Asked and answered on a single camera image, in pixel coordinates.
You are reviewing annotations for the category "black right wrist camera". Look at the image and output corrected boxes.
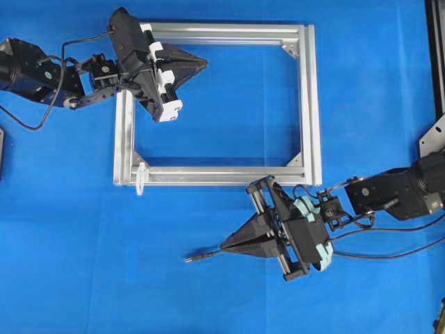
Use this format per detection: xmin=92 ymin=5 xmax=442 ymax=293
xmin=269 ymin=184 xmax=335 ymax=273

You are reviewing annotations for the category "dark object at left edge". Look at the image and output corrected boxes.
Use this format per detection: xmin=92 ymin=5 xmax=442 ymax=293
xmin=0 ymin=128 xmax=5 ymax=178

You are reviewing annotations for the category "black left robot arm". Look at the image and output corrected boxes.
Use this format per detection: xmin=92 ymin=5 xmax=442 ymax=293
xmin=1 ymin=24 xmax=207 ymax=122

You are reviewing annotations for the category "aluminium extrusion frame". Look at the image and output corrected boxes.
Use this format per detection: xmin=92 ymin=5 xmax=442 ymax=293
xmin=113 ymin=22 xmax=322 ymax=187

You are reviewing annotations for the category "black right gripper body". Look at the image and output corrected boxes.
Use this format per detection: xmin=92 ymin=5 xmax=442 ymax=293
xmin=246 ymin=175 xmax=310 ymax=280

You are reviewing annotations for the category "grey metal mounting plate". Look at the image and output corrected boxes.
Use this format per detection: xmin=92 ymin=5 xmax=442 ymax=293
xmin=419 ymin=115 xmax=445 ymax=158

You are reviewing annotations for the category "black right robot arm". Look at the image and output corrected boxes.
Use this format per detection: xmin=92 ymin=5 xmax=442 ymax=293
xmin=220 ymin=150 xmax=444 ymax=280

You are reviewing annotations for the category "black wire with plug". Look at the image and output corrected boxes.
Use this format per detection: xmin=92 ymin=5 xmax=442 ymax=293
xmin=184 ymin=250 xmax=226 ymax=262

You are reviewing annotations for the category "black right camera cable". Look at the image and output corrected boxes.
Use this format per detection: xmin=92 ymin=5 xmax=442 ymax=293
xmin=291 ymin=184 xmax=445 ymax=260

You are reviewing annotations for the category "white string loop clip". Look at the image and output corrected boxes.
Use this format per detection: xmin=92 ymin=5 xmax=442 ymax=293
xmin=135 ymin=162 xmax=149 ymax=196

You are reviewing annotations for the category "black metal stand rail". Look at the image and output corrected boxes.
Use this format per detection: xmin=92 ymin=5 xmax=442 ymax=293
xmin=425 ymin=0 xmax=444 ymax=120

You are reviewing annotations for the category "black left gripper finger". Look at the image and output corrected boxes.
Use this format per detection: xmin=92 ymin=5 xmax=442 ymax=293
xmin=162 ymin=63 xmax=207 ymax=98
xmin=161 ymin=43 xmax=208 ymax=66

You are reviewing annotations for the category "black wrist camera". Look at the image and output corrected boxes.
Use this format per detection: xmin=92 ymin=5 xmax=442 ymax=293
xmin=269 ymin=184 xmax=335 ymax=273
xmin=108 ymin=7 xmax=155 ymax=78

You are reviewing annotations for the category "yellow object at right edge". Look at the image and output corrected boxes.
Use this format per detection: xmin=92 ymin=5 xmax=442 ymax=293
xmin=433 ymin=298 xmax=445 ymax=334

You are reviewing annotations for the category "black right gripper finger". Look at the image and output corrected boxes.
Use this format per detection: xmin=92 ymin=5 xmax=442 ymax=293
xmin=220 ymin=212 xmax=278 ymax=248
xmin=220 ymin=239 xmax=282 ymax=258

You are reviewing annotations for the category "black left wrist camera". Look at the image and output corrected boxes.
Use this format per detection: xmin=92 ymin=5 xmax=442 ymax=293
xmin=108 ymin=7 xmax=155 ymax=78

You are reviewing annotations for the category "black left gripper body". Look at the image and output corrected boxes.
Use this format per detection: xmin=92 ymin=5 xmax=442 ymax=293
xmin=133 ymin=23 xmax=183 ymax=122

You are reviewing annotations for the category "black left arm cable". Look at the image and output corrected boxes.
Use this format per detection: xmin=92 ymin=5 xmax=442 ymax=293
xmin=0 ymin=29 xmax=115 ymax=131

